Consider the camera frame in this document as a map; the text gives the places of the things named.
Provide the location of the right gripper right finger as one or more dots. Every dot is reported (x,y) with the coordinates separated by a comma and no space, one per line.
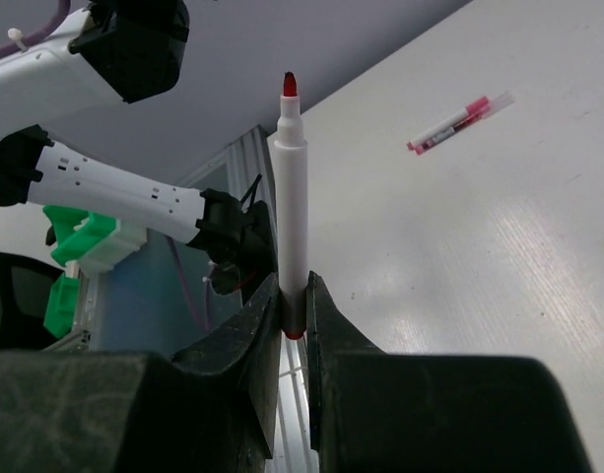
(370,411)

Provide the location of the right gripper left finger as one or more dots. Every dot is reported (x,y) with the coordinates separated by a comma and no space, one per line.
(98,412)

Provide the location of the white pen red tip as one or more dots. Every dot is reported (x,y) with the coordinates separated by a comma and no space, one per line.
(289,160)

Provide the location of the dark red pen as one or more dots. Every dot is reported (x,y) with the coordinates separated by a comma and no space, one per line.
(495,105)

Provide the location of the white pen pink tip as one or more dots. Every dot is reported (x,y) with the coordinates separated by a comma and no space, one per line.
(454,118)

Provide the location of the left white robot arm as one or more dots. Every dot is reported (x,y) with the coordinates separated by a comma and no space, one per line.
(70,101)

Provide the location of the green plastic part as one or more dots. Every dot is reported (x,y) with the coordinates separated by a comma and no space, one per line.
(96,243)

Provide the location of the black office chair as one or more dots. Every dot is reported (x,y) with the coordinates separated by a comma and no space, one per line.
(25,285)

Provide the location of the aluminium frame rail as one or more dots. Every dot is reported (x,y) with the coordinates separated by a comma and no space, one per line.
(254,379)

